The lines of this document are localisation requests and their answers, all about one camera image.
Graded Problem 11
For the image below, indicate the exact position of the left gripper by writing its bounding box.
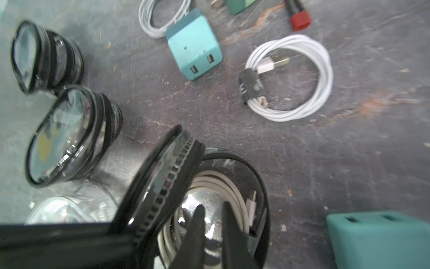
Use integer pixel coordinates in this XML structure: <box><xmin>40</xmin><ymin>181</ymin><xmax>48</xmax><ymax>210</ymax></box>
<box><xmin>1</xmin><ymin>223</ymin><xmax>134</xmax><ymax>269</ymax></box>

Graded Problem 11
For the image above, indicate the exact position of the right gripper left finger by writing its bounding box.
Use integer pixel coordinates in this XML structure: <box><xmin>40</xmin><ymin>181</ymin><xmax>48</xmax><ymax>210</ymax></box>
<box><xmin>169</xmin><ymin>205</ymin><xmax>206</xmax><ymax>269</ymax></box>

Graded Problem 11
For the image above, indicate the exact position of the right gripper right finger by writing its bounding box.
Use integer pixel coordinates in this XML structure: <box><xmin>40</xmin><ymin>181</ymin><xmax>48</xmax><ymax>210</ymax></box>
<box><xmin>222</xmin><ymin>202</ymin><xmax>258</xmax><ymax>269</ymax></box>

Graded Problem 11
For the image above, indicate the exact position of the teal charger cube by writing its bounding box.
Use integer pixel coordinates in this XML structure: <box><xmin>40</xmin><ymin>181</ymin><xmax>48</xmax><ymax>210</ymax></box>
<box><xmin>166</xmin><ymin>9</ymin><xmax>223</xmax><ymax>81</ymax></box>
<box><xmin>327</xmin><ymin>211</ymin><xmax>430</xmax><ymax>269</ymax></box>

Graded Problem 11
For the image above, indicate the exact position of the white cable coil with strap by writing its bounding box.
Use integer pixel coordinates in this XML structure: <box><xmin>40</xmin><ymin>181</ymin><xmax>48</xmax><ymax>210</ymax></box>
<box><xmin>238</xmin><ymin>34</ymin><xmax>334</xmax><ymax>122</ymax></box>

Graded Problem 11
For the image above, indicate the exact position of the red battery connector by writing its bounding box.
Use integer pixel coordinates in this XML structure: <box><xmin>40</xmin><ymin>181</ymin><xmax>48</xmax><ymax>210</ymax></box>
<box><xmin>284</xmin><ymin>0</ymin><xmax>312</xmax><ymax>32</ymax></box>

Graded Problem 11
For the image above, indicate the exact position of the green charger cube far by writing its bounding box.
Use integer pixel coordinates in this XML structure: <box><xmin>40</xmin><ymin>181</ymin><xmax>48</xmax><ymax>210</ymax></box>
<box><xmin>225</xmin><ymin>0</ymin><xmax>255</xmax><ymax>15</ymax></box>

